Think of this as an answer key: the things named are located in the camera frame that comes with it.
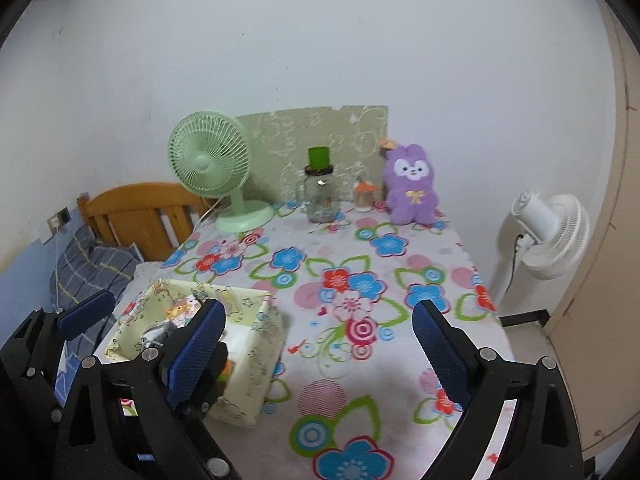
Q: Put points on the purple plush bunny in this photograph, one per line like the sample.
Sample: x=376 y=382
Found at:
x=410 y=192

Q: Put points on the grey plaid pillow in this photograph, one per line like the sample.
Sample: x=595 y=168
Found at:
x=95 y=265

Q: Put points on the floral tablecloth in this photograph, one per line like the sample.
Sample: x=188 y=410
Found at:
x=300 y=340

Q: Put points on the yellow fabric storage box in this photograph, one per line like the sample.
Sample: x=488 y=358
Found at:
x=255 y=340

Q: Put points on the beige door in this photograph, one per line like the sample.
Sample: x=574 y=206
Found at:
x=610 y=260

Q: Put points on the white bed sheet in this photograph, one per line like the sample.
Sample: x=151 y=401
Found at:
x=147 y=270

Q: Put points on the black metal frame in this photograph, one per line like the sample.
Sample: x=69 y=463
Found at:
x=522 y=318

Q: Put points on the glass mug jar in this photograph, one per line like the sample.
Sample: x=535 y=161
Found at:
x=320 y=197

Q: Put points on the yellow cartoon tissue pack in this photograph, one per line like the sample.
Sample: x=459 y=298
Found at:
x=182 y=310

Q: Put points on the small jar with orange lid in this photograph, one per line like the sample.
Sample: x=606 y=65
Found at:
x=364 y=199

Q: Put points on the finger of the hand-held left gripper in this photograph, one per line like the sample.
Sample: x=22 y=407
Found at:
x=85 y=312
x=213 y=375

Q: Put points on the green plastic cup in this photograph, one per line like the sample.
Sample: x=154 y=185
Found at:
x=319 y=159

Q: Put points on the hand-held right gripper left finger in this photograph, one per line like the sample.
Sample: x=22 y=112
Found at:
x=195 y=355

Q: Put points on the wooden bed headboard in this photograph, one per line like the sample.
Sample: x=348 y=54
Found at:
x=135 y=215

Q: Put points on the white standing fan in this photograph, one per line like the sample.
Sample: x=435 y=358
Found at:
x=550 y=235

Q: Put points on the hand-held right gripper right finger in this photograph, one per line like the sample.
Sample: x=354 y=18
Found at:
x=442 y=355

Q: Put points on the wall socket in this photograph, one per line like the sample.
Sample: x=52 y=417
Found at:
x=59 y=217

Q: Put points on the green printed board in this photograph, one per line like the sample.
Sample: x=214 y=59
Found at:
x=300 y=130

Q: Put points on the green desk fan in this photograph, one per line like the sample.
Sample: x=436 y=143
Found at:
x=207 y=160

